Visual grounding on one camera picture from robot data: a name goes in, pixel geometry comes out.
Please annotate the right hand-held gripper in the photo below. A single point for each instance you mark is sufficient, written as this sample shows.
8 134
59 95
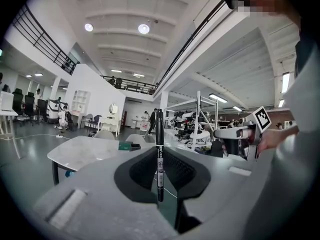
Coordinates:
262 120

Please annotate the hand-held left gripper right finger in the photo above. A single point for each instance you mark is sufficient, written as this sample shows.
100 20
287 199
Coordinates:
185 171

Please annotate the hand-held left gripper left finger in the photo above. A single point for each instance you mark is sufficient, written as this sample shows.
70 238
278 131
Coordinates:
135 171

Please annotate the black marker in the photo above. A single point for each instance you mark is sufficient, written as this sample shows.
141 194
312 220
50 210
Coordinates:
160 134

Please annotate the person's right forearm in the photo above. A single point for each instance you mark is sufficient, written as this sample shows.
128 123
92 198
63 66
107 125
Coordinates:
275 137

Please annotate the person's right hand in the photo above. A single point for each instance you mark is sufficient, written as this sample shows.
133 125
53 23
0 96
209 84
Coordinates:
247 133

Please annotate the green box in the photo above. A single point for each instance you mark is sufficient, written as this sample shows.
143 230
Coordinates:
126 146

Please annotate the white humanoid robot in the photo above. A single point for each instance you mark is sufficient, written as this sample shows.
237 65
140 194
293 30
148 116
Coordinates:
200 135

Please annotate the grey shell chair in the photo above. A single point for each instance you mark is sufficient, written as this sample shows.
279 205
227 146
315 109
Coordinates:
135 138
104 134

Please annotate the tube ceiling light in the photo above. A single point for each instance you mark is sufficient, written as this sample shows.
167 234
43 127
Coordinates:
285 82
281 103
237 108
218 97

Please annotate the white marble table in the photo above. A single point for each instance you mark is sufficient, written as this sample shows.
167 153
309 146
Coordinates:
85 151

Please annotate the white vanity dresser with mirror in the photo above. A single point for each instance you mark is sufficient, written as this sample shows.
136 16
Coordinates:
109 121

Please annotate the blue armchair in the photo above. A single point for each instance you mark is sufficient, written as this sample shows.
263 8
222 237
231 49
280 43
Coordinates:
95 121

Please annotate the grey armchair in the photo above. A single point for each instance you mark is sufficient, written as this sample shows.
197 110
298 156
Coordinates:
86 120

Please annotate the person's grey shirt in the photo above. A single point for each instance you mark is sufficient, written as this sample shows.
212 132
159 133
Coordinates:
300 159

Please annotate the white power strip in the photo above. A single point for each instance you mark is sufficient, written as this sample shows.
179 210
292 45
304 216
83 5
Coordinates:
59 135

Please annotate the black balcony railing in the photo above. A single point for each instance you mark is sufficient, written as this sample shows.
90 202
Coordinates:
42 37
130 84
190 40

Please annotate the white open shelf unit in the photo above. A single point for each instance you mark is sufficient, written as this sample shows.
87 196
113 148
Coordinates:
80 101

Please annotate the black office chair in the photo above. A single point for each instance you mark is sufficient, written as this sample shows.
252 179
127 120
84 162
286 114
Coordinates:
29 106
18 104
42 107

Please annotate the white desk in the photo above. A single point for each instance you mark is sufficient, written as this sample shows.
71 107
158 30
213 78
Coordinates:
7 114

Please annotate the round ceiling lamp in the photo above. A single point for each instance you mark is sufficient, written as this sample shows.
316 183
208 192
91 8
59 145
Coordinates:
143 28
88 27

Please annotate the white metal rack frame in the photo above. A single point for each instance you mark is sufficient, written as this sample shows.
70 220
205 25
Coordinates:
199 114

